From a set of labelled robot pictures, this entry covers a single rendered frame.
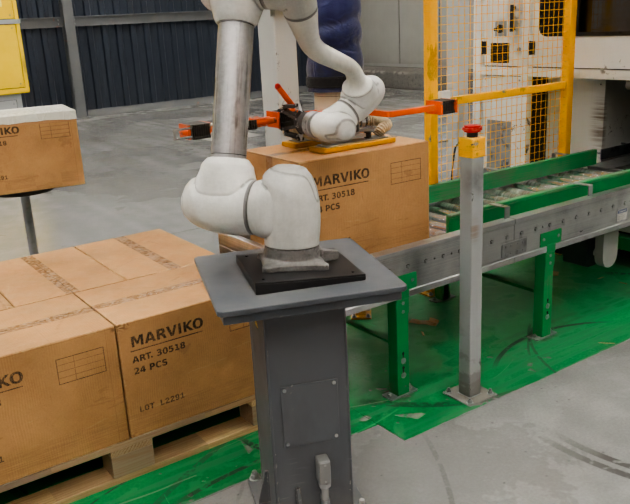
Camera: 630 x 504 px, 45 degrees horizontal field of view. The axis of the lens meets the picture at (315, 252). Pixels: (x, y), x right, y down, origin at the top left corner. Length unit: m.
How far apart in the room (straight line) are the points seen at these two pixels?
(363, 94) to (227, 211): 0.70
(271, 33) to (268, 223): 2.01
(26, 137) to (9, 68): 5.71
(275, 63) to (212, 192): 1.90
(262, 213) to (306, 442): 0.67
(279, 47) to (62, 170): 1.34
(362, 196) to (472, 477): 1.06
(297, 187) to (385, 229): 0.97
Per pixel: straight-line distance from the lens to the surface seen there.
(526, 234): 3.34
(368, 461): 2.67
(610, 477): 2.68
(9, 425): 2.48
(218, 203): 2.12
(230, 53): 2.19
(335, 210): 2.80
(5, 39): 9.98
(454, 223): 3.16
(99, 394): 2.54
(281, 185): 2.04
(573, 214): 3.57
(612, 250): 3.97
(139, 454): 2.68
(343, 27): 2.88
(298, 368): 2.15
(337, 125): 2.49
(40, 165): 4.33
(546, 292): 3.54
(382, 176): 2.91
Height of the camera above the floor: 1.43
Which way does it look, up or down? 17 degrees down
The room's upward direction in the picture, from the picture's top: 3 degrees counter-clockwise
